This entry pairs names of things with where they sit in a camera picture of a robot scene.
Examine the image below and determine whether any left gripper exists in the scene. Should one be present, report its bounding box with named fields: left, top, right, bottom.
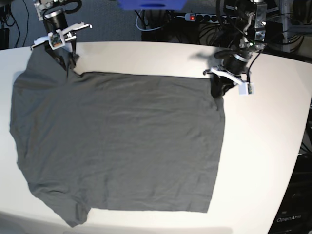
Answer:
left=203, top=55, right=251, bottom=98

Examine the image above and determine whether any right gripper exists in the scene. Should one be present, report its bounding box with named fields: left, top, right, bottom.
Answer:
left=31, top=22, right=92, bottom=71

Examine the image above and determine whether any grey T-shirt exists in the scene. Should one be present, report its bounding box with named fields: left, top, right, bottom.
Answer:
left=10, top=46, right=225, bottom=227

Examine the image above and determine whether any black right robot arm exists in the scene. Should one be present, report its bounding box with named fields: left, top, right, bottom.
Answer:
left=31, top=0, right=93, bottom=70

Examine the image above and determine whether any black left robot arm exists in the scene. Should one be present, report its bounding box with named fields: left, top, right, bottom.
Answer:
left=203, top=0, right=267, bottom=98

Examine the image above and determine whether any white power strip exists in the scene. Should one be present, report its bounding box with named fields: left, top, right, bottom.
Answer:
left=184, top=13, right=239, bottom=24

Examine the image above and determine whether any blue plastic box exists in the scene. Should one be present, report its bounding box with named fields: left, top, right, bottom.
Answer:
left=118, top=0, right=187, bottom=10

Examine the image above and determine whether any black OpenArm base box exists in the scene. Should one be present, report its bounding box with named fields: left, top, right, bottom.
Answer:
left=269, top=153, right=312, bottom=234

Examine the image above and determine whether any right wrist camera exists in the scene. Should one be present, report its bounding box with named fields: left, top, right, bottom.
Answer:
left=48, top=32, right=65, bottom=50

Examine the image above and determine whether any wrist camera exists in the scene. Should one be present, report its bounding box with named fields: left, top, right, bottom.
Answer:
left=238, top=82, right=255, bottom=96
left=48, top=32, right=65, bottom=50

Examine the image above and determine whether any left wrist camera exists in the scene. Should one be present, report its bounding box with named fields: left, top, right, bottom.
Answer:
left=238, top=82, right=255, bottom=96

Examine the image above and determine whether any black cable on floor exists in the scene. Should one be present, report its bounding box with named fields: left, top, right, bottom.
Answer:
left=0, top=0, right=29, bottom=48

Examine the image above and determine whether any white cable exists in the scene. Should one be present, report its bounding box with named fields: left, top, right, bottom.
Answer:
left=136, top=9, right=186, bottom=32

